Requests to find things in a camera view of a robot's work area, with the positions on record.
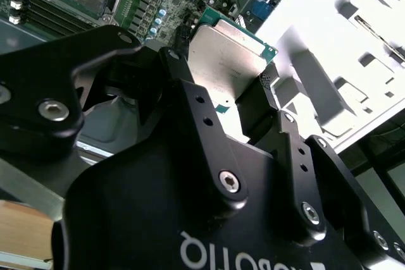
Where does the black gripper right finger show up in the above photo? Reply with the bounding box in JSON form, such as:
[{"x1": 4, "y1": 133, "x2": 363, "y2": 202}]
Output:
[{"x1": 235, "y1": 63, "x2": 405, "y2": 270}]

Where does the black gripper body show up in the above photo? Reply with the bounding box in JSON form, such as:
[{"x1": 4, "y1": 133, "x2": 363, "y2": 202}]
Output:
[{"x1": 52, "y1": 136, "x2": 365, "y2": 270}]

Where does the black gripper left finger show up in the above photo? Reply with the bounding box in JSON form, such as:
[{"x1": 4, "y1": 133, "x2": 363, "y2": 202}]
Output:
[{"x1": 0, "y1": 25, "x2": 250, "y2": 213}]

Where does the silver CPU green board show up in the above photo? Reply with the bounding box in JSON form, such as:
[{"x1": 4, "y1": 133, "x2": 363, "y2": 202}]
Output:
[{"x1": 186, "y1": 6, "x2": 280, "y2": 118}]

